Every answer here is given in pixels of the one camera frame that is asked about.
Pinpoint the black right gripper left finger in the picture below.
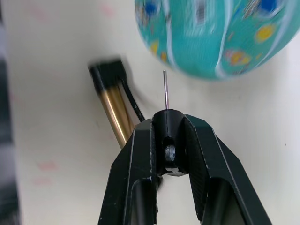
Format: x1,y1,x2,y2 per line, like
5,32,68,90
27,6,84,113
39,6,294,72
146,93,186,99
97,118,159,225

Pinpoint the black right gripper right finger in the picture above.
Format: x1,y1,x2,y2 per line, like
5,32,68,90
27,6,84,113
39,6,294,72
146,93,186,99
180,114,273,225

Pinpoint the black needle adapter with needle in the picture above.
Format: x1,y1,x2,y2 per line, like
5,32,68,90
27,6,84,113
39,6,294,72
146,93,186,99
152,70,188,177

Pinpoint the gold and black hand pump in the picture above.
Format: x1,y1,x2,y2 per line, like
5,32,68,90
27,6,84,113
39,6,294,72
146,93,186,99
87,55,138,149

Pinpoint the teal patterned ball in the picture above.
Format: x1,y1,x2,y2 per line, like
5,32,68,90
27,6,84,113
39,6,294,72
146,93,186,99
134,0,300,82

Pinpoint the black pump hose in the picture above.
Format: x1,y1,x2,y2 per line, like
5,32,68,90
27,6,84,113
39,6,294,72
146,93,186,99
121,79,146,122

